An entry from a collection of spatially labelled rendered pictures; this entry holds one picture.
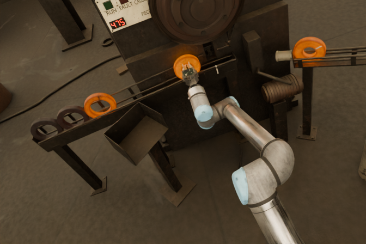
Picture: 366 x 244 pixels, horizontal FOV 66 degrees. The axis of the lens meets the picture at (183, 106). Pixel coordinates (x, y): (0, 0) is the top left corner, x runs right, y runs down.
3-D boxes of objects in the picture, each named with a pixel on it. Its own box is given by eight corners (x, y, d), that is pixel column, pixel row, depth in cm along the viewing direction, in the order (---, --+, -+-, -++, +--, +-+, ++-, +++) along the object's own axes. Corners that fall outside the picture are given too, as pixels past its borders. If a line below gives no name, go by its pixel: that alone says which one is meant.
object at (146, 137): (152, 196, 198) (102, 133, 149) (177, 169, 208) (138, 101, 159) (171, 213, 185) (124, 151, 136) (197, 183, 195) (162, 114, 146)
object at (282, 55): (278, 56, 163) (276, 48, 160) (294, 55, 159) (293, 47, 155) (276, 63, 160) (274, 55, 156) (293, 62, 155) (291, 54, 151)
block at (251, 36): (246, 65, 178) (240, 32, 162) (258, 61, 178) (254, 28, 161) (252, 75, 170) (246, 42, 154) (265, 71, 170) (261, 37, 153)
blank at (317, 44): (306, 64, 158) (305, 68, 156) (288, 46, 154) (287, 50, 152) (333, 50, 146) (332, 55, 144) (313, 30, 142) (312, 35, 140)
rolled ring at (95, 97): (77, 109, 165) (77, 105, 167) (101, 124, 176) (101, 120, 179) (99, 90, 160) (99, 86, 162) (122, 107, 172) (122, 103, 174)
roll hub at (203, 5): (180, 40, 142) (162, -15, 123) (233, 19, 140) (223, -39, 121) (182, 45, 138) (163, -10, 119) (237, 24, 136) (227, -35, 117)
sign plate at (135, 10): (111, 31, 152) (95, -1, 140) (157, 13, 150) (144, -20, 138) (111, 32, 150) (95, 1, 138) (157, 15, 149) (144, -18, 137)
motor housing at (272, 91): (266, 134, 206) (258, 80, 170) (296, 124, 205) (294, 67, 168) (274, 148, 196) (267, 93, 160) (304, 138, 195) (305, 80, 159)
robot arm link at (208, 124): (221, 123, 157) (219, 113, 146) (202, 133, 156) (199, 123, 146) (213, 110, 162) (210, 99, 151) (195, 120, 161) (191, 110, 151)
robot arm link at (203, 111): (197, 124, 146) (194, 116, 137) (191, 105, 152) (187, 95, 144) (215, 119, 145) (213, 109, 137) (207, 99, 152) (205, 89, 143)
